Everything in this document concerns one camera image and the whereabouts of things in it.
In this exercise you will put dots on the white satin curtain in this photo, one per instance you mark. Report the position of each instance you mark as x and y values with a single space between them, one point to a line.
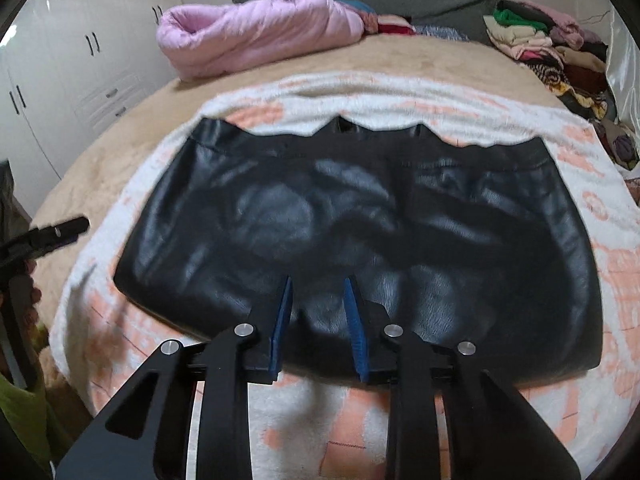
622 72

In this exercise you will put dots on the pink quilted comforter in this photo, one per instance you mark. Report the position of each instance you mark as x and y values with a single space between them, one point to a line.
202 41

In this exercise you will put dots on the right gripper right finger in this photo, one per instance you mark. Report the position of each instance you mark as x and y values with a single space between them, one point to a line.
354 307

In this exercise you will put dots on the tan bed sheet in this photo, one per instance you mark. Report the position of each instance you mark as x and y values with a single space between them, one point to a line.
150 120

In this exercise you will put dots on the person's left hand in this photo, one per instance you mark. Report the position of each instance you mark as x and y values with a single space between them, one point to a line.
23 295

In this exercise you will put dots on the black leather jacket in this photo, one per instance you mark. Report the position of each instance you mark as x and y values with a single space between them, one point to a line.
483 245

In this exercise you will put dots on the red and blue clothes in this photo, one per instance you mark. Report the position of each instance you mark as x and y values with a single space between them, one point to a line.
390 24

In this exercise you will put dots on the pile of mixed clothes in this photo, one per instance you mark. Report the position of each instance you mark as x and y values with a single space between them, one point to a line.
571 63

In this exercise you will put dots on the green left sleeve forearm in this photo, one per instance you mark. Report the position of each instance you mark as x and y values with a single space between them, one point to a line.
26 411

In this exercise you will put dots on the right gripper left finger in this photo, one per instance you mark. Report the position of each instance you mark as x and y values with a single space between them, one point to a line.
280 326

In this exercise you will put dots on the white orange patterned blanket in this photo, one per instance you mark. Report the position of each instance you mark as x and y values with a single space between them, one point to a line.
311 426

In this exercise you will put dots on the white glossy wardrobe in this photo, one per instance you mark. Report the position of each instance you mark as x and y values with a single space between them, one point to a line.
69 70

